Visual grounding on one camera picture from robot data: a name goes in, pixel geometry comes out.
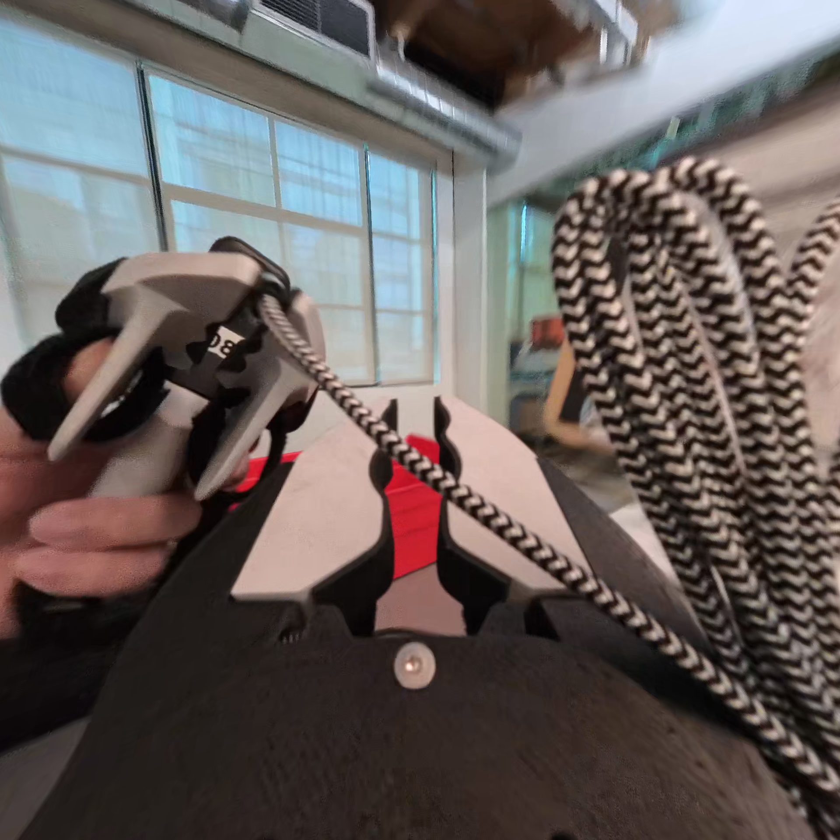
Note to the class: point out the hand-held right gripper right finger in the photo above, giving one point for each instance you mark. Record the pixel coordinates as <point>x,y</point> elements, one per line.
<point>512,485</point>

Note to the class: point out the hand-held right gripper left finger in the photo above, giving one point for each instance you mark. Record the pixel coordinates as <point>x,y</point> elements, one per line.
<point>308,525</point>

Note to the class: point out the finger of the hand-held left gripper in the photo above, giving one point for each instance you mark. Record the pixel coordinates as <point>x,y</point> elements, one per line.
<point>313,325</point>
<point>184,282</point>

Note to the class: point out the red plastic bin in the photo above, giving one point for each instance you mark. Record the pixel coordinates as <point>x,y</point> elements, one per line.
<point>413,518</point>

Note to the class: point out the person's left hand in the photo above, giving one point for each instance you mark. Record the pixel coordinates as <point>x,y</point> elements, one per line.
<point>79,525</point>

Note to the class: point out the large paned window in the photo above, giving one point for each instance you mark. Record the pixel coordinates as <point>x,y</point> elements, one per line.
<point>216,164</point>

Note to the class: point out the white wall air vent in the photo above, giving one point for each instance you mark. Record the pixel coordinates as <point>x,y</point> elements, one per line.
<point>315,23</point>

